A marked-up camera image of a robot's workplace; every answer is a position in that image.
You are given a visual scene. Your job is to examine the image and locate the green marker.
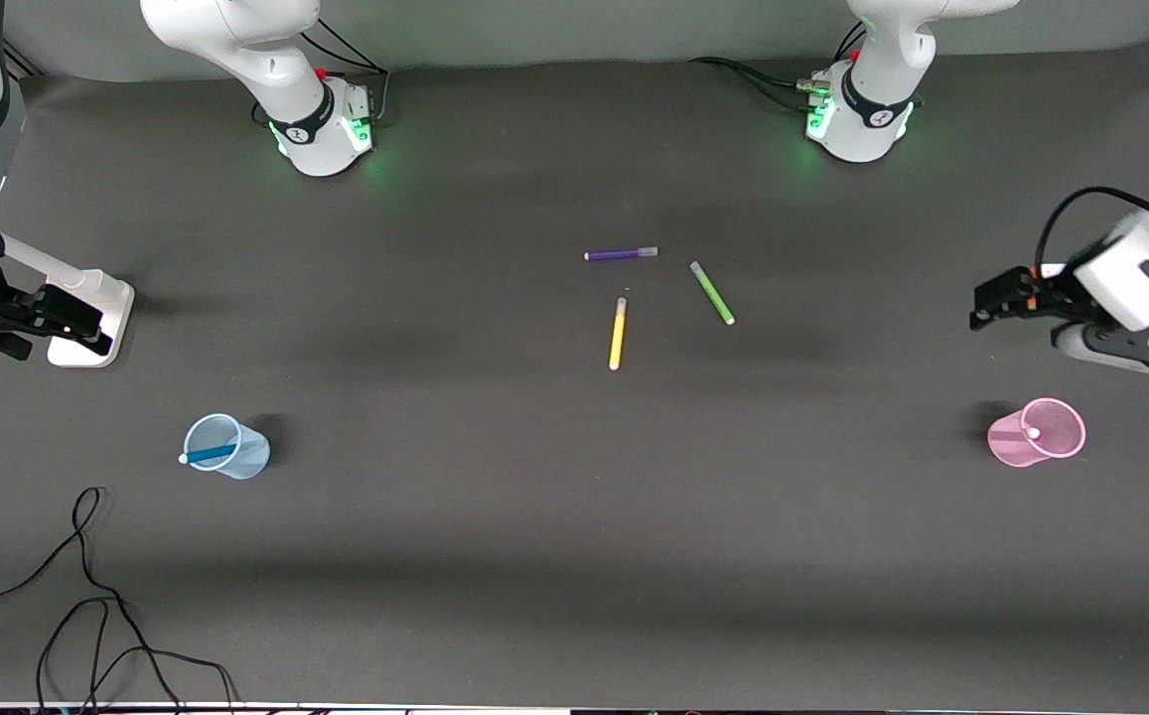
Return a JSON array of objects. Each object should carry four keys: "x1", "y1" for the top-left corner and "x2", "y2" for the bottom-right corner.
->
[{"x1": 689, "y1": 261, "x2": 736, "y2": 326}]

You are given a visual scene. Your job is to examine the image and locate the black base cables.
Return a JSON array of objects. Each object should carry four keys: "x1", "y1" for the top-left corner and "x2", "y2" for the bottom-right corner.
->
[
  {"x1": 251, "y1": 12, "x2": 392, "y2": 128},
  {"x1": 688, "y1": 22, "x2": 869, "y2": 115}
]

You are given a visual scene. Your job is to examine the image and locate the black left base cables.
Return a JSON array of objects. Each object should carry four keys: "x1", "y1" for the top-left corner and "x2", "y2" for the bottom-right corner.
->
[{"x1": 688, "y1": 22, "x2": 869, "y2": 115}]

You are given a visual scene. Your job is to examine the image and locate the thin black loose cable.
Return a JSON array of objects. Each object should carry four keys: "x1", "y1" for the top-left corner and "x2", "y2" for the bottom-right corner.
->
[{"x1": 0, "y1": 486, "x2": 239, "y2": 714}]

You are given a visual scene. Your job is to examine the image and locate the white camera stand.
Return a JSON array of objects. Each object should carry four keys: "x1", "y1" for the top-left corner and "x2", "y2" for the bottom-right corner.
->
[{"x1": 0, "y1": 194, "x2": 136, "y2": 368}]

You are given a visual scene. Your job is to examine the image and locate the light blue plastic cup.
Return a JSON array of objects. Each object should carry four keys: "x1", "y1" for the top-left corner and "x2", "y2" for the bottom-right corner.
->
[{"x1": 183, "y1": 413, "x2": 271, "y2": 481}]

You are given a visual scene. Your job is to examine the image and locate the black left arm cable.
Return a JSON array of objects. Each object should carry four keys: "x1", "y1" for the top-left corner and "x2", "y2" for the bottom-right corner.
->
[{"x1": 1035, "y1": 186, "x2": 1149, "y2": 281}]

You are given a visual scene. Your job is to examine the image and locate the black right base cables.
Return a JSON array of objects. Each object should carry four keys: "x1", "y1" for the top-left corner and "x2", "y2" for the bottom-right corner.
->
[{"x1": 251, "y1": 12, "x2": 392, "y2": 128}]

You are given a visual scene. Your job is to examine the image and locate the pink plastic cup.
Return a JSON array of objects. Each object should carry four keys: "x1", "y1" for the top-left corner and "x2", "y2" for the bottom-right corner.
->
[{"x1": 988, "y1": 398, "x2": 1087, "y2": 470}]

